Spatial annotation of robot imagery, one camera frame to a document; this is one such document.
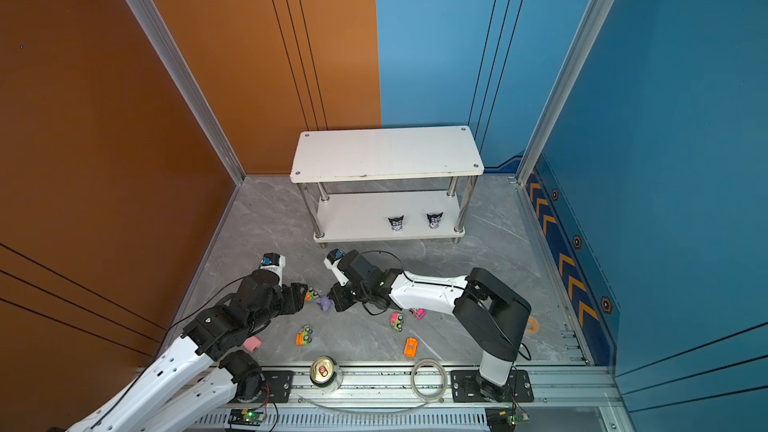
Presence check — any green orange toy car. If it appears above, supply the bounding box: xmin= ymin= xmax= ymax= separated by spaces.
xmin=305 ymin=288 xmax=320 ymax=302

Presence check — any left circuit board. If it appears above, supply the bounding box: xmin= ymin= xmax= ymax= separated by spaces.
xmin=227 ymin=408 xmax=267 ymax=428

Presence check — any right circuit board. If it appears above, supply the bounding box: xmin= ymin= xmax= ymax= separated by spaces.
xmin=485 ymin=408 xmax=529 ymax=432

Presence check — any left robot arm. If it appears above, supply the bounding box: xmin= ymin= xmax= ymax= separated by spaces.
xmin=69 ymin=269 xmax=308 ymax=431

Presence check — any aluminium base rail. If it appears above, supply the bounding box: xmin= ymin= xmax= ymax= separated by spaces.
xmin=107 ymin=361 xmax=631 ymax=432

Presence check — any metal can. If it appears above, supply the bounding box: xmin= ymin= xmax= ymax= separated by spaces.
xmin=309 ymin=356 xmax=343 ymax=392

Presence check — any pink green toy truck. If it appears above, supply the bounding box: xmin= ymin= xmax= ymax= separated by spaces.
xmin=410 ymin=308 xmax=426 ymax=320

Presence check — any orange green toy truck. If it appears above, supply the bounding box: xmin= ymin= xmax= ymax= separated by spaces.
xmin=295 ymin=325 xmax=313 ymax=347

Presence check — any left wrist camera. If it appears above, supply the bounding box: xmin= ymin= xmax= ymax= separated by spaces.
xmin=259 ymin=252 xmax=286 ymax=285

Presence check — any clear coiled tube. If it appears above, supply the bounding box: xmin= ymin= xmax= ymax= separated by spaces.
xmin=409 ymin=358 xmax=449 ymax=403

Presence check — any pink eraser block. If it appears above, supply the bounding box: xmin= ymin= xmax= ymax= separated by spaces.
xmin=242 ymin=336 xmax=263 ymax=353

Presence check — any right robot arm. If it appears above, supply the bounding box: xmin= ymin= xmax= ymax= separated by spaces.
xmin=324 ymin=249 xmax=532 ymax=402

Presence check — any black purple figure toy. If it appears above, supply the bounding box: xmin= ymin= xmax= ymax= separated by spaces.
xmin=426 ymin=212 xmax=443 ymax=230

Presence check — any light purple figure toy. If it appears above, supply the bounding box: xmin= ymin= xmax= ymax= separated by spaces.
xmin=316 ymin=296 xmax=334 ymax=313

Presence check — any pink green toy car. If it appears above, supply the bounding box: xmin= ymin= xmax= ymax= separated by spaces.
xmin=390 ymin=312 xmax=404 ymax=332

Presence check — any white two-tier shelf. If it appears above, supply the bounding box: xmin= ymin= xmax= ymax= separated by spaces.
xmin=290 ymin=126 xmax=484 ymax=244

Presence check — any circuit board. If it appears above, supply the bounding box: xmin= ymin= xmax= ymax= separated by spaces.
xmin=485 ymin=408 xmax=529 ymax=432
xmin=227 ymin=408 xmax=267 ymax=428

